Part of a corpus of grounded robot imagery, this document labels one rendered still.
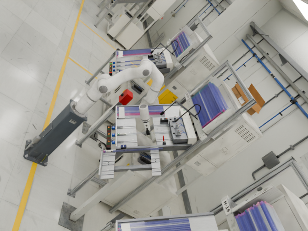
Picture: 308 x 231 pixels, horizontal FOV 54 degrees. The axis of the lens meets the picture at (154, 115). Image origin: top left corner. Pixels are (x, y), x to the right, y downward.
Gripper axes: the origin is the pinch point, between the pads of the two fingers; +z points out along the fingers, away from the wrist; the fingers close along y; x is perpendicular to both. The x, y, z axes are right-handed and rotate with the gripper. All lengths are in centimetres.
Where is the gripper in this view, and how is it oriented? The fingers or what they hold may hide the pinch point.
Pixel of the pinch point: (147, 132)
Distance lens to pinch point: 296.5
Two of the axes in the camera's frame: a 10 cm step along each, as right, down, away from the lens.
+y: -1.0, -5.9, 8.0
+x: -9.9, 1.6, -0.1
